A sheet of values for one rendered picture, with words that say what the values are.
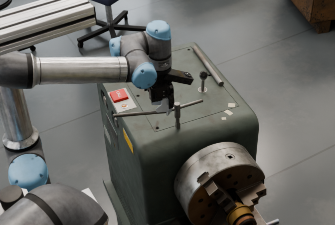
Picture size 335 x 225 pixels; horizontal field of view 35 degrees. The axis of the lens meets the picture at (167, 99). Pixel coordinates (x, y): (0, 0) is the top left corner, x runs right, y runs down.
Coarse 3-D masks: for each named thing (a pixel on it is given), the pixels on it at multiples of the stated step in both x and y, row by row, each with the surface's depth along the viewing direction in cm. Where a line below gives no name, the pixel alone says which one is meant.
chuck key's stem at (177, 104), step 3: (177, 102) 186; (174, 105) 186; (177, 105) 185; (177, 108) 186; (174, 111) 187; (177, 111) 187; (174, 114) 188; (177, 114) 188; (177, 117) 189; (177, 120) 190; (177, 123) 191; (177, 126) 192
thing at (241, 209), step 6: (240, 204) 184; (234, 210) 181; (240, 210) 180; (246, 210) 180; (228, 216) 181; (234, 216) 180; (240, 216) 179; (246, 216) 179; (252, 216) 182; (228, 222) 184; (234, 222) 179; (240, 222) 178; (246, 222) 177; (252, 222) 179
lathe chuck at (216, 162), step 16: (208, 160) 184; (224, 160) 182; (240, 160) 184; (192, 176) 184; (224, 176) 182; (240, 176) 185; (256, 176) 189; (192, 192) 181; (192, 208) 185; (208, 208) 189
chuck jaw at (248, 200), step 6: (252, 186) 190; (258, 186) 190; (264, 186) 189; (234, 192) 192; (240, 192) 189; (246, 192) 188; (252, 192) 188; (258, 192) 188; (264, 192) 190; (240, 198) 187; (246, 198) 186; (252, 198) 186; (258, 198) 190; (246, 204) 184; (252, 204) 184; (252, 210) 186
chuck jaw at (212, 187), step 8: (208, 176) 180; (208, 184) 180; (216, 184) 181; (208, 192) 179; (216, 192) 179; (224, 192) 182; (216, 200) 181; (224, 200) 180; (232, 200) 183; (224, 208) 181; (232, 208) 181
